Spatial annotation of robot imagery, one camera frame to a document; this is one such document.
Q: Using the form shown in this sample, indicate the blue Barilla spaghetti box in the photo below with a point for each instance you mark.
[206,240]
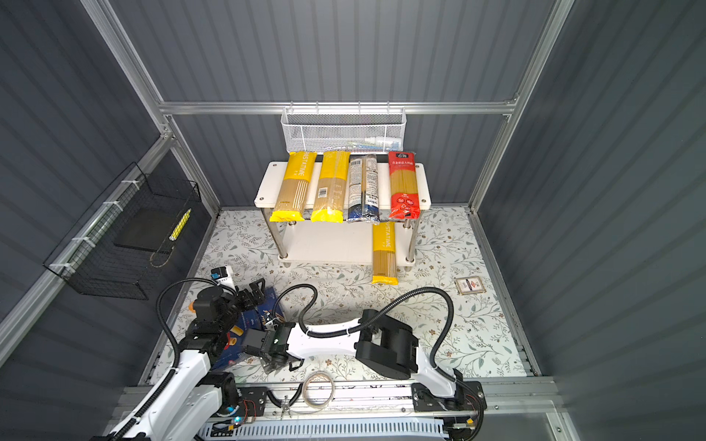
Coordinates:
[270,313]

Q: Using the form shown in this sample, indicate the white wire wall basket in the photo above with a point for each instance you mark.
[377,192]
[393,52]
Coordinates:
[358,131]

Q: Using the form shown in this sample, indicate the red spaghetti bag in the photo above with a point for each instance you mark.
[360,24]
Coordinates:
[405,202]

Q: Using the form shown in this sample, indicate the black wire side basket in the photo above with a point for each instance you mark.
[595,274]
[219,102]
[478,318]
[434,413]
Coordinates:
[141,240]

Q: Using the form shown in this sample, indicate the blue Barilla pasta box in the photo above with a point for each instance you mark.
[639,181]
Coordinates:
[233,352]

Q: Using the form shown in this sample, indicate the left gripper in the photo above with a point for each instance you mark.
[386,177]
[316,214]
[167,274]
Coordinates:
[256,294]

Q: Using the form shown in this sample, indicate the small framed card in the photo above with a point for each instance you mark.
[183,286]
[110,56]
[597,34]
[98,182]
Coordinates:
[470,285]

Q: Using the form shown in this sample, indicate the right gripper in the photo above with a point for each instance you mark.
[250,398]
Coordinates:
[267,362]

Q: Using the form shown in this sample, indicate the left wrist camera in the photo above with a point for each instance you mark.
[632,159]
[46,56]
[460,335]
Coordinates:
[223,275]

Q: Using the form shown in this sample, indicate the clear blue spaghetti bag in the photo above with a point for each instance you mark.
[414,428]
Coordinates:
[364,204]

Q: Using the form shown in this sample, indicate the white two-tier shelf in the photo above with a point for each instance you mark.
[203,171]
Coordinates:
[347,243]

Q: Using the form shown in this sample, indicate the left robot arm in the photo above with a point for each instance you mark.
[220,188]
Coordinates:
[190,393]

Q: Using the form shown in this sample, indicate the black pliers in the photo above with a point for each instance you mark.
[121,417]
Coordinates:
[285,404]

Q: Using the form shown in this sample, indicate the floral table mat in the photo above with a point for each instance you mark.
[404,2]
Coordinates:
[480,344]

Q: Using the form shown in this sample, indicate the yellow Pastatime bag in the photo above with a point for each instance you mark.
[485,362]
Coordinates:
[294,187]
[331,188]
[384,268]

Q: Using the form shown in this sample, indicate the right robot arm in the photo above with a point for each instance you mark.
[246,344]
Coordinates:
[380,342]

